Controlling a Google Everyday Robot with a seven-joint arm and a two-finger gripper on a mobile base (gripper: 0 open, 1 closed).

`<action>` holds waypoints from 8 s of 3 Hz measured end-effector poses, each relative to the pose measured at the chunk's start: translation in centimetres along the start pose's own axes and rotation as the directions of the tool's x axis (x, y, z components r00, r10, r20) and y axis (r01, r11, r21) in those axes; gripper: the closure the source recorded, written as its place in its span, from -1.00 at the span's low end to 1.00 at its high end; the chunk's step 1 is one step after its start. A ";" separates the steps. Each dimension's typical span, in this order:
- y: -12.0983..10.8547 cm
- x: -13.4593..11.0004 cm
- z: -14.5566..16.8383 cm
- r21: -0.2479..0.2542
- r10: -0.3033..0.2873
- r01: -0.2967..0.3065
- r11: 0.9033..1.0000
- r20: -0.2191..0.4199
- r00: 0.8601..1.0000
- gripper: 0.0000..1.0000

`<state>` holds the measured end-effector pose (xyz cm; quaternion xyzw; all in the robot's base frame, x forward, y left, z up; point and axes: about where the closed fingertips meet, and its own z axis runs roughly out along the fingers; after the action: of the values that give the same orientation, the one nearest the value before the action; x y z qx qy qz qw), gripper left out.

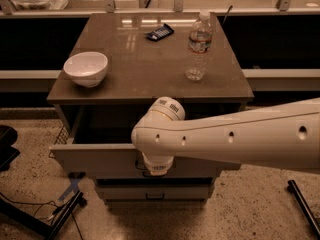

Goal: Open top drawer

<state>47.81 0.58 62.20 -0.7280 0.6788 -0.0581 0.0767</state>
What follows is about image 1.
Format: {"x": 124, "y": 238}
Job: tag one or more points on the black stand leg left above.
{"x": 49, "y": 226}

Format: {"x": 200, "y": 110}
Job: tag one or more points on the black chair base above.
{"x": 8, "y": 136}

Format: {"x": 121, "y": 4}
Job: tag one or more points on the dark blue calculator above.
{"x": 160, "y": 33}

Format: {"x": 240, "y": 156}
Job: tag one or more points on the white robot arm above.
{"x": 285, "y": 136}

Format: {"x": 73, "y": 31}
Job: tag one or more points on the white bowl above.
{"x": 86, "y": 69}

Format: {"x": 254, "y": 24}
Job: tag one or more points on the grey drawer cabinet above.
{"x": 140, "y": 71}

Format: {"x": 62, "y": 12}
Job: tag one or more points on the black stand leg right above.
{"x": 312, "y": 220}

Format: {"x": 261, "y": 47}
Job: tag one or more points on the grey drawer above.
{"x": 189, "y": 192}
{"x": 99, "y": 144}

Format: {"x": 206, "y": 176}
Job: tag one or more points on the wire basket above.
{"x": 61, "y": 138}

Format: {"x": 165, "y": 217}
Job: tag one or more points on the blue tape cross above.
{"x": 73, "y": 187}

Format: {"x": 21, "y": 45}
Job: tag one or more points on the clear plastic water bottle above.
{"x": 199, "y": 43}

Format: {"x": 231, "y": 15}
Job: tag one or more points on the black stand leg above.
{"x": 49, "y": 226}
{"x": 312, "y": 220}

